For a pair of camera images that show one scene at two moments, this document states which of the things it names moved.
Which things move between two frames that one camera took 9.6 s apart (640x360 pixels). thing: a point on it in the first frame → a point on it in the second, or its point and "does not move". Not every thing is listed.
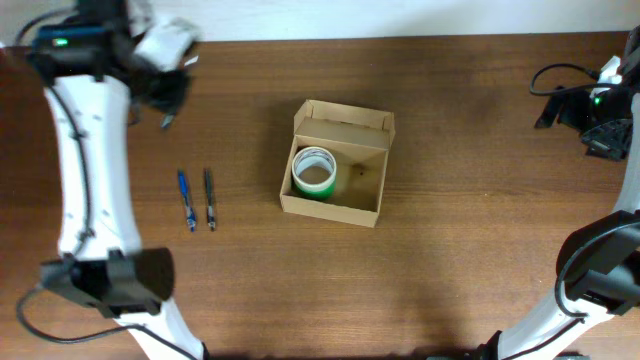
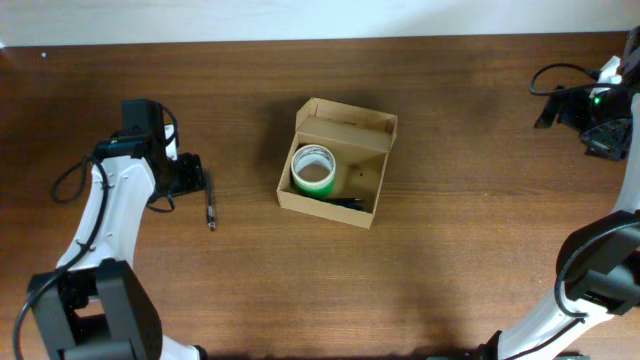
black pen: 167,121 → 345,200
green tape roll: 316,196 does not move
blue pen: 191,218 → 349,205
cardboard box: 359,138 does not move
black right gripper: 567,108 does not move
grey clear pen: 210,213 does not move
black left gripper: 163,95 → 189,174
